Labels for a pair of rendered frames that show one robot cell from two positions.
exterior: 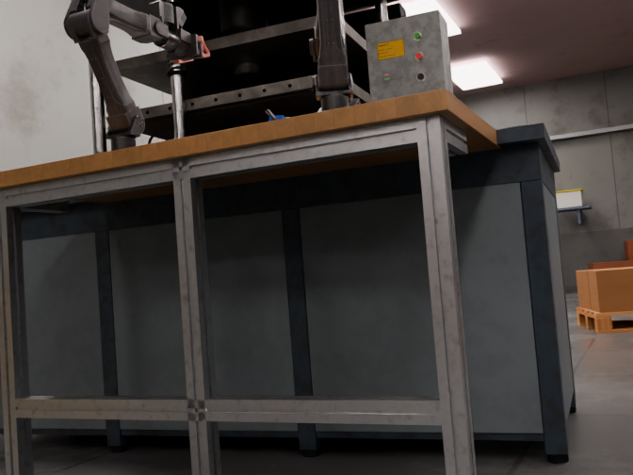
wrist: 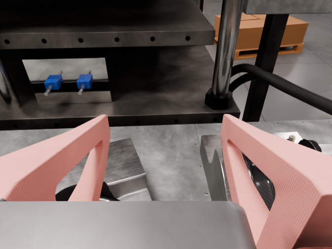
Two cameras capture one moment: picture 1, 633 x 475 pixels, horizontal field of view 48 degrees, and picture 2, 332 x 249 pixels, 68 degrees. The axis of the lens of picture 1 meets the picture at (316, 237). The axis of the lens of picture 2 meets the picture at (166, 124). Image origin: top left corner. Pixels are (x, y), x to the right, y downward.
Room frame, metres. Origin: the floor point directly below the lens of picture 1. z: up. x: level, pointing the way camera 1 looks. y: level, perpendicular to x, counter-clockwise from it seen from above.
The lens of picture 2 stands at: (2.07, 0.36, 1.27)
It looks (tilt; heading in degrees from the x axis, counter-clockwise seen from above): 37 degrees down; 335
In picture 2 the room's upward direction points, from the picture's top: straight up
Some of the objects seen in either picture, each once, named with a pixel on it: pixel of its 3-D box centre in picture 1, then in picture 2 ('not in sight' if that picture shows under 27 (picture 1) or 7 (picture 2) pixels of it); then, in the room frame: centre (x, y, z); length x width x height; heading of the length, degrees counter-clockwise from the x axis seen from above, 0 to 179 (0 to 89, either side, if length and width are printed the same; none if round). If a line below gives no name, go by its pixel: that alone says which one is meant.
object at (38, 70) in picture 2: not in sight; (84, 55); (3.15, 0.25, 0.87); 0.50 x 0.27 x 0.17; 158
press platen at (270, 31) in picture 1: (252, 64); not in sight; (3.29, 0.24, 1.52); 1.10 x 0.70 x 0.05; 68
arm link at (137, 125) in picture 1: (123, 128); not in sight; (1.82, 0.48, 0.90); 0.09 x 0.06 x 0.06; 65
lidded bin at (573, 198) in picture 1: (567, 200); not in sight; (10.50, -3.78, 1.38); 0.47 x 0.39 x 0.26; 65
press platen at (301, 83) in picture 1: (255, 116); not in sight; (3.29, 0.24, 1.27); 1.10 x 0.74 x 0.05; 68
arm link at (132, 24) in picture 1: (119, 27); not in sight; (1.82, 0.48, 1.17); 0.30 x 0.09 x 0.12; 155
